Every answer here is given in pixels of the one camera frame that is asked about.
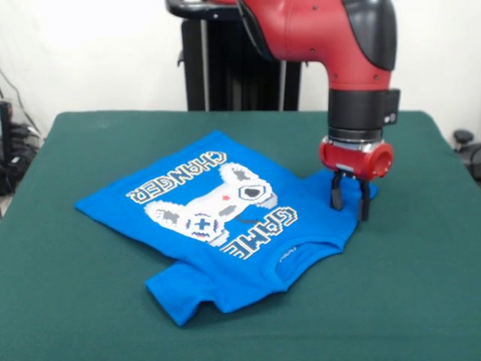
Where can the grey chair base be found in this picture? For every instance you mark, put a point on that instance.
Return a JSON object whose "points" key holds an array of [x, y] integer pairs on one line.
{"points": [[463, 136]]}

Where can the dark green table cloth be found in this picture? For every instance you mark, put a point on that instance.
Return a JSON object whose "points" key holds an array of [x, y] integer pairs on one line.
{"points": [[413, 263]]}

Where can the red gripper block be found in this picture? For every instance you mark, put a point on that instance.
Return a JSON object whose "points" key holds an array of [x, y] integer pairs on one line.
{"points": [[349, 158]]}

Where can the black upright stand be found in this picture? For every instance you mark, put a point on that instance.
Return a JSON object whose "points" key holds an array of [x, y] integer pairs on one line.
{"points": [[5, 128]]}

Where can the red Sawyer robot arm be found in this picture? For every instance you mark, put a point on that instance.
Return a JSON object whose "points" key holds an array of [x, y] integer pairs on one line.
{"points": [[319, 30]]}

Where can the blue printed shirt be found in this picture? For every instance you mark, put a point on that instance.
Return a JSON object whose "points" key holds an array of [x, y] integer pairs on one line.
{"points": [[180, 286]]}

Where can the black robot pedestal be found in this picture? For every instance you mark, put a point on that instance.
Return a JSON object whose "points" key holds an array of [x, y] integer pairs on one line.
{"points": [[225, 67]]}

